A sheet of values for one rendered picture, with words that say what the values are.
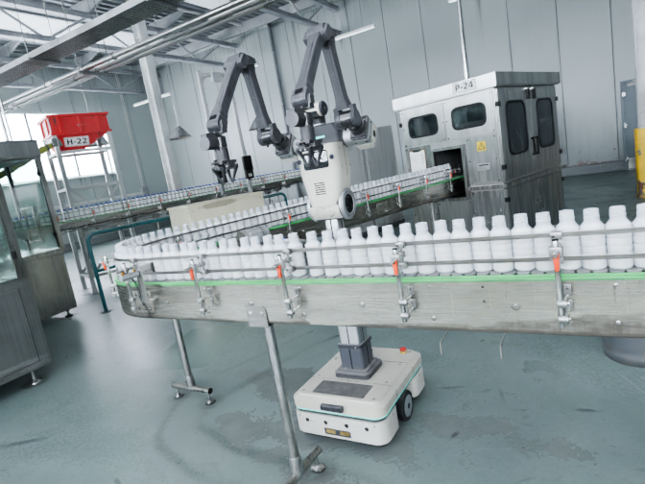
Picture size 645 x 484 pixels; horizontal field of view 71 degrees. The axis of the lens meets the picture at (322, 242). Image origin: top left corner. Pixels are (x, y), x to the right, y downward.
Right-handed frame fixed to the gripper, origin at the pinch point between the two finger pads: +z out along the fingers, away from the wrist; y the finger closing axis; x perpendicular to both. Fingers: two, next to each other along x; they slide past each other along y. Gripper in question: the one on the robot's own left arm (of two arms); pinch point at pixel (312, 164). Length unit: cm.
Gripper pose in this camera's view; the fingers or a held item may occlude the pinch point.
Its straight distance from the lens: 180.9
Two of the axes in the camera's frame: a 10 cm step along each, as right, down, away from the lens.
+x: -8.5, 0.6, 5.2
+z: 1.6, 9.8, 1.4
